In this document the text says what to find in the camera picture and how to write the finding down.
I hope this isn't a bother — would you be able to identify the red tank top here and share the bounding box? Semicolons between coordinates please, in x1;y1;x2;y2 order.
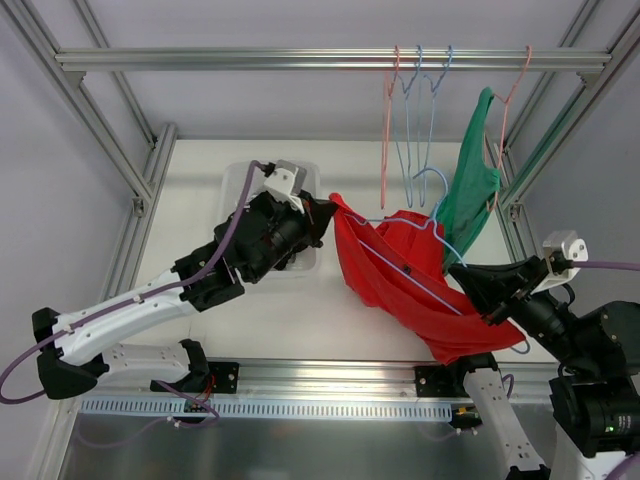
327;192;529;367

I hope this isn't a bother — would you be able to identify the light blue hanger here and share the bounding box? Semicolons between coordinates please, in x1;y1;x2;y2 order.
391;45;423;209

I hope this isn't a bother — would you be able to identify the pink hanger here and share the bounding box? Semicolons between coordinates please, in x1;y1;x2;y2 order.
493;44;533;175
380;45;401;210

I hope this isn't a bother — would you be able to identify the blue hanger with black top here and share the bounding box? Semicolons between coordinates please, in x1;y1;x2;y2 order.
416;45;454;207

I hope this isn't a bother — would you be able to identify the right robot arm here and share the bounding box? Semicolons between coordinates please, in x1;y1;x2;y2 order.
449;257;639;479

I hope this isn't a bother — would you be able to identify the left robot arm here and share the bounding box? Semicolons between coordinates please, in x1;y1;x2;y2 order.
32;191;338;400

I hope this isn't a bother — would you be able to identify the green tank top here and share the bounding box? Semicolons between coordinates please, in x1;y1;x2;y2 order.
436;87;500;271

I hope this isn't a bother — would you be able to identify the white plastic basket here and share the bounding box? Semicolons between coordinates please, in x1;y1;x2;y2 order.
214;161;320;280

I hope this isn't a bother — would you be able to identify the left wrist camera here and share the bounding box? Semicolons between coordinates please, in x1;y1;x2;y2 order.
263;160;307;213

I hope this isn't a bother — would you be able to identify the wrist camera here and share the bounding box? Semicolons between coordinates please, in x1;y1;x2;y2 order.
533;230;589;293
263;160;307;213

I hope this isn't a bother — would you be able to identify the right aluminium frame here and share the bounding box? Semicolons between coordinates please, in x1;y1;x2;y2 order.
496;2;639;250

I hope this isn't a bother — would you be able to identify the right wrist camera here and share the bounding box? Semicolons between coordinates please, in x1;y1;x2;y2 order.
533;230;589;293

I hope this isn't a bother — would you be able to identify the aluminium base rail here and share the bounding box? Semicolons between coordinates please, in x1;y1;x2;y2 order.
99;355;556;401

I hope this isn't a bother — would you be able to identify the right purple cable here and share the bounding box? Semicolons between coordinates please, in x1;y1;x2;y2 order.
569;259;640;480

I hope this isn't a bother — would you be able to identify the white slotted cable duct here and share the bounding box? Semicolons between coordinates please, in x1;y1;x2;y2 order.
80;395;453;423

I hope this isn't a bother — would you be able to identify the aluminium hanging rail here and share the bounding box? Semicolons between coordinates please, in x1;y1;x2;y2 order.
54;46;613;73

